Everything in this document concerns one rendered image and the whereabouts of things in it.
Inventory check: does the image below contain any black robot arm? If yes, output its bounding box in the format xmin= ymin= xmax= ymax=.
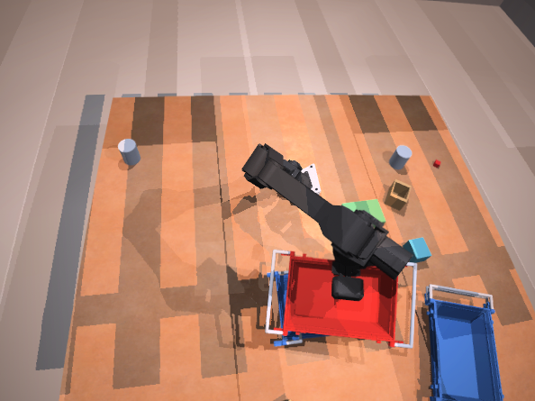
xmin=241 ymin=143 xmax=414 ymax=280

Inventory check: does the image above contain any dark grey cylinder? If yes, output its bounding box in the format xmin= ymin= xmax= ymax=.
xmin=118 ymin=139 xmax=141 ymax=165
xmin=388 ymin=145 xmax=412 ymax=169

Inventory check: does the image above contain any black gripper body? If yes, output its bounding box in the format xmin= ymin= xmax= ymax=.
xmin=331 ymin=251 xmax=364 ymax=302

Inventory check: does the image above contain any light blue cube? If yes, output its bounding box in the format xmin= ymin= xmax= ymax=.
xmin=403 ymin=237 xmax=431 ymax=263

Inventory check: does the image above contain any tan open-top box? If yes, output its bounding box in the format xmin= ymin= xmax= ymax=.
xmin=385 ymin=179 xmax=411 ymax=211

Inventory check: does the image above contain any blue plastic tray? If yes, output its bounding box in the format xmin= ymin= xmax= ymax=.
xmin=428 ymin=284 xmax=504 ymax=401
xmin=274 ymin=270 xmax=330 ymax=346

